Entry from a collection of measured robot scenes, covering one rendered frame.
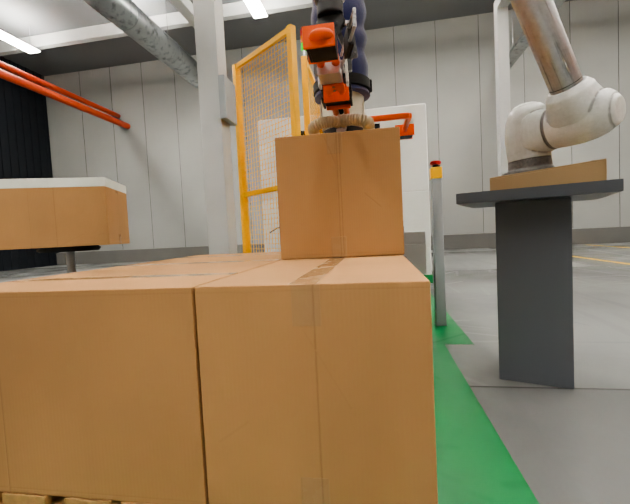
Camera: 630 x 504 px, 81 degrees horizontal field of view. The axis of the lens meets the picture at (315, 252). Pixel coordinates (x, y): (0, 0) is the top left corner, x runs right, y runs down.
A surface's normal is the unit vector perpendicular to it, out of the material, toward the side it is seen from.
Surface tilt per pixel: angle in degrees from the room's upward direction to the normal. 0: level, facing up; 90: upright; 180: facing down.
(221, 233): 90
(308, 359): 90
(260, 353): 90
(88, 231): 90
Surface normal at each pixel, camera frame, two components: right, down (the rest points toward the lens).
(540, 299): -0.50, 0.07
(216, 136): -0.16, 0.06
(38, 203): 0.18, 0.04
